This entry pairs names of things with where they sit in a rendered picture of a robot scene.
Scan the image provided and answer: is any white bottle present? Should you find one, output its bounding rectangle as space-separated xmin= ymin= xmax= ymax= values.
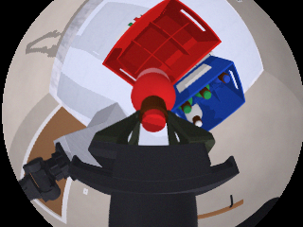
xmin=185 ymin=103 xmax=203 ymax=127

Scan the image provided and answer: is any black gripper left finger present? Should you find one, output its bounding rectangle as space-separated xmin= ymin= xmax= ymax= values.
xmin=92 ymin=110 xmax=141 ymax=145

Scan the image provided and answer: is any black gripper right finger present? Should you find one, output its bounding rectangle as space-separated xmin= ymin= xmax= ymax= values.
xmin=167 ymin=110 xmax=215 ymax=153

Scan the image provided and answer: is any white paper strip with printed marks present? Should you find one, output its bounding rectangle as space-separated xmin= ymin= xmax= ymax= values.
xmin=116 ymin=13 xmax=143 ymax=40

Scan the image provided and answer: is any red bottle with pink label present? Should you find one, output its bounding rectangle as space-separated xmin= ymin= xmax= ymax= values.
xmin=131 ymin=67 xmax=176 ymax=132

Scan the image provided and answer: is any red plastic crate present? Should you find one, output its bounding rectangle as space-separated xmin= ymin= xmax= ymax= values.
xmin=102 ymin=0 xmax=222 ymax=86

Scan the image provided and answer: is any green bottle with pale green label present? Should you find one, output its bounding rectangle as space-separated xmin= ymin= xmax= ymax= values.
xmin=195 ymin=84 xmax=211 ymax=99
xmin=178 ymin=98 xmax=192 ymax=114

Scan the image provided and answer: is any blue plastic crate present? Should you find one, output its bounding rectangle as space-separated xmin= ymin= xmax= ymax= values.
xmin=171 ymin=56 xmax=245 ymax=131

